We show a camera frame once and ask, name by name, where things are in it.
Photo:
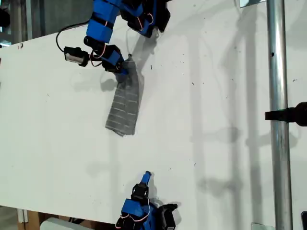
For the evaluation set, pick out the grey striped towel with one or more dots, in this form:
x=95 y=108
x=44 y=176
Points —
x=126 y=107

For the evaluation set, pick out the white box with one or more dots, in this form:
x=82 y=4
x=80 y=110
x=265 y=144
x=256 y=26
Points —
x=60 y=225

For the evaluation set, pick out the wooden table leg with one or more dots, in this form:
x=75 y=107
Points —
x=33 y=220

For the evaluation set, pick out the black round object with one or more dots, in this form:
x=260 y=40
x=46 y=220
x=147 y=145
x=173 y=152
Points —
x=4 y=18

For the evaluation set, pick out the black clamp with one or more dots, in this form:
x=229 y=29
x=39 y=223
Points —
x=292 y=114

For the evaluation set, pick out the small black box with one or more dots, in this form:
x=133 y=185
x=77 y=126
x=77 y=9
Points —
x=304 y=220

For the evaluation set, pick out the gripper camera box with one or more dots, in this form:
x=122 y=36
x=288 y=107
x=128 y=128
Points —
x=74 y=56
x=169 y=216

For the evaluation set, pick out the white leg bracket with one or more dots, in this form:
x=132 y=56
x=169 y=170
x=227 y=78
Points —
x=22 y=216

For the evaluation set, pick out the metal corner bracket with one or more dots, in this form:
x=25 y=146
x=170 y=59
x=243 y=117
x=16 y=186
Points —
x=249 y=3

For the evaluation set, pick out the steel post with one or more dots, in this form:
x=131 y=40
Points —
x=279 y=95

